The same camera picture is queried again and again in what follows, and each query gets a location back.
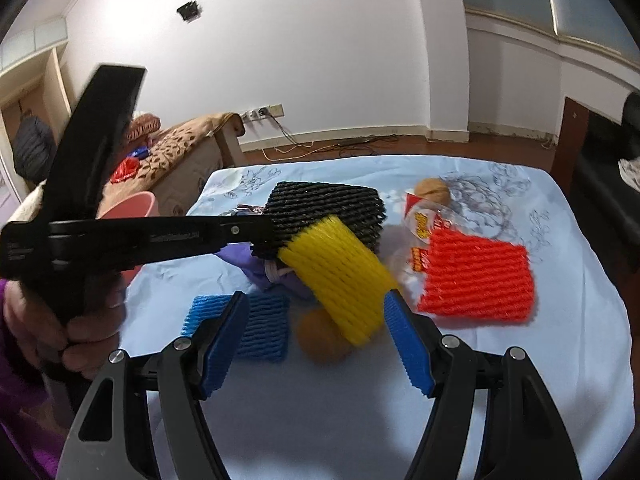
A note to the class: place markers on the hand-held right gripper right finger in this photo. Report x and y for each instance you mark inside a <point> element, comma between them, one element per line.
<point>410,345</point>

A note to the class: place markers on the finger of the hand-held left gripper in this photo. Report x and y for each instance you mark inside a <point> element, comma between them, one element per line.
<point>200,237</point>

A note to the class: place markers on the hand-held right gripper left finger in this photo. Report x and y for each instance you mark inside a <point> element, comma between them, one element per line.
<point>220,350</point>

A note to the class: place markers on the blue foam fruit net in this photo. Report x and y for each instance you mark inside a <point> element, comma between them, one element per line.
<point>265,330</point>

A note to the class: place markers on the pink plastic bin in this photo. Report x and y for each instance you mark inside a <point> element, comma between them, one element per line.
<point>135,205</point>

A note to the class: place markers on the red foam fruit net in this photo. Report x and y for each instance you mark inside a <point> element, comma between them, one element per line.
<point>475,280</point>

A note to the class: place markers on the yellow foam fruit net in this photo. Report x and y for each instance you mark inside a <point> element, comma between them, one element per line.
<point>340,280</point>

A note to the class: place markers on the black foam fruit net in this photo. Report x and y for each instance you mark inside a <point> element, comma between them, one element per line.
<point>325,205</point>

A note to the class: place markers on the person's left forearm purple sleeve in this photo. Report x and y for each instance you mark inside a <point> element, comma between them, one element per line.
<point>20,410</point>

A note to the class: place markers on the person's left hand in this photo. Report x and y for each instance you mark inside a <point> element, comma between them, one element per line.
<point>95,340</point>

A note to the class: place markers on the red packet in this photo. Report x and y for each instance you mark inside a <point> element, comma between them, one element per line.
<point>125,170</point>

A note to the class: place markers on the blue packet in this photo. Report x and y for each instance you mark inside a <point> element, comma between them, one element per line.
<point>140,152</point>

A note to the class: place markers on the dark hanging bag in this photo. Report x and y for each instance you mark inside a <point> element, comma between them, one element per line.
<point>32,145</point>

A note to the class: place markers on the brown floral sofa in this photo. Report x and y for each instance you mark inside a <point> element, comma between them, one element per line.
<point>185,160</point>

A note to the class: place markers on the cream wooden shelf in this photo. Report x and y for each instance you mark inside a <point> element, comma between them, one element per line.
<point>57,85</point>

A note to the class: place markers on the yellow bread piece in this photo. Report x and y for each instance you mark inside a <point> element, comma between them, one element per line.
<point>317,342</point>

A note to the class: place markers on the clear printed plastic wrapper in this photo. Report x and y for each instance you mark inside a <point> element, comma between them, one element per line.
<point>420,225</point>

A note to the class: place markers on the light blue floral tablecloth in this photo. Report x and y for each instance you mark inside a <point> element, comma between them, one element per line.
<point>550,360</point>

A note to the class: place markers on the walnut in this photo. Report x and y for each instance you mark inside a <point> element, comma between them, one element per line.
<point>432,191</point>

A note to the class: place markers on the black power strip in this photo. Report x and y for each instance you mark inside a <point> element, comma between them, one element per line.
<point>372,137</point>

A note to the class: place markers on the white crumpled cloth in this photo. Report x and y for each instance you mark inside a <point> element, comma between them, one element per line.
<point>631,172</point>

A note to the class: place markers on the wall socket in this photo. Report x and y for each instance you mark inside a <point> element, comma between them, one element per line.
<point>272,110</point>

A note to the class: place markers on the black wall fixture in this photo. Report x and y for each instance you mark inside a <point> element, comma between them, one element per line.
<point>189,11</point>

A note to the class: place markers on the black armchair with wooden frame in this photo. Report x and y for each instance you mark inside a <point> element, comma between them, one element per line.
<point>600,160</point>

